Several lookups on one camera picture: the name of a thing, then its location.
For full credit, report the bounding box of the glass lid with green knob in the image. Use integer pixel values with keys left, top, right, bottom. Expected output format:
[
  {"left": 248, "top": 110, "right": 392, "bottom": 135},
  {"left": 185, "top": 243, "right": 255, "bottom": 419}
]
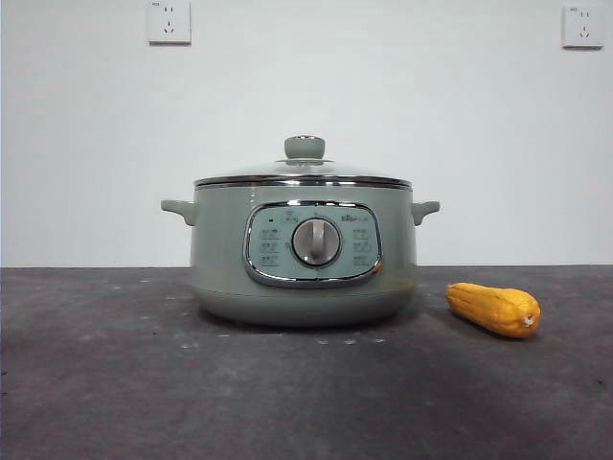
[{"left": 193, "top": 135, "right": 414, "bottom": 189}]

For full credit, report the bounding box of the yellow corn cob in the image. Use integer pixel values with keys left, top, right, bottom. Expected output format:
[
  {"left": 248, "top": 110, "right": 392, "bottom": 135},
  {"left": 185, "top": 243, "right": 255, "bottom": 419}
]
[{"left": 444, "top": 282, "right": 542, "bottom": 340}]

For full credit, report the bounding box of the pale green electric cooking pot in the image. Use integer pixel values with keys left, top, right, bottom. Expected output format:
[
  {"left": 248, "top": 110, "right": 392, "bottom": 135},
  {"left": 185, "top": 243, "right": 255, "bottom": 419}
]
[{"left": 160, "top": 183, "right": 441, "bottom": 329}]

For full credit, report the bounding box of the white wall socket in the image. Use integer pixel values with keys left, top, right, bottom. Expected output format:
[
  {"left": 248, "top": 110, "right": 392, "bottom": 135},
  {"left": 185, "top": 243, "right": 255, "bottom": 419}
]
[
  {"left": 146, "top": 0, "right": 193, "bottom": 47},
  {"left": 561, "top": 5, "right": 604, "bottom": 50}
]

